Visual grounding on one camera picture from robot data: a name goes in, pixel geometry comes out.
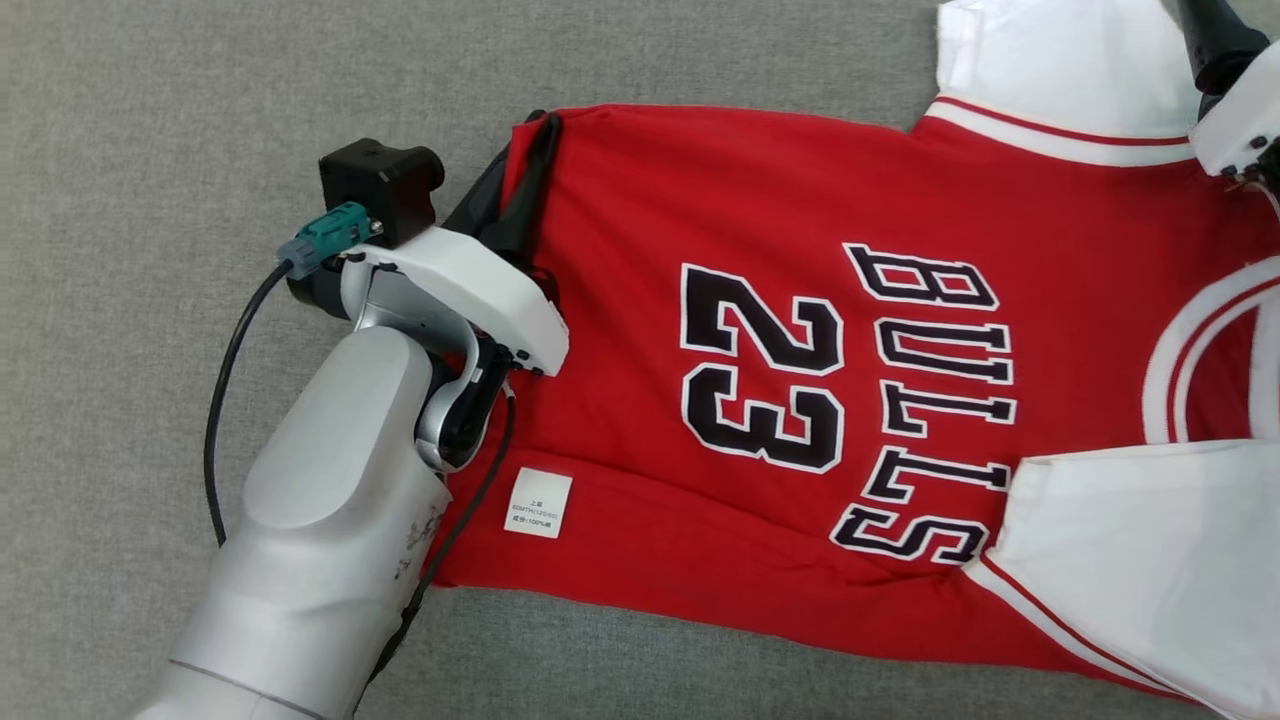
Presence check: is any teal left camera connector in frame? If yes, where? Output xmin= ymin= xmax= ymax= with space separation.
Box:
xmin=277 ymin=200 xmax=373 ymax=281

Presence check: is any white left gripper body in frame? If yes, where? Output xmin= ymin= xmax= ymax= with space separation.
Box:
xmin=345 ymin=227 xmax=571 ymax=378

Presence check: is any thin black left gripper cable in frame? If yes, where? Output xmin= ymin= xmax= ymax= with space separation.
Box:
xmin=365 ymin=385 xmax=518 ymax=686

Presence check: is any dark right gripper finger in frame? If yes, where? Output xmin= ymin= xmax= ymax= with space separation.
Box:
xmin=1175 ymin=0 xmax=1271 ymax=96

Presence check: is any red white Bulls jersey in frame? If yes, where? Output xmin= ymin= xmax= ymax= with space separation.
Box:
xmin=428 ymin=0 xmax=1280 ymax=720

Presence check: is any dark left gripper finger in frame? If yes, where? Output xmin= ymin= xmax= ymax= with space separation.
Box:
xmin=485 ymin=110 xmax=561 ymax=269
xmin=445 ymin=150 xmax=513 ymax=236

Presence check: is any thin black left camera cable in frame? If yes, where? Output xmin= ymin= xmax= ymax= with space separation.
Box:
xmin=203 ymin=262 xmax=296 ymax=549

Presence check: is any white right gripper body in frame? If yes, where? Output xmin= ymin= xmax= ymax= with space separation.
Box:
xmin=1190 ymin=45 xmax=1280 ymax=181

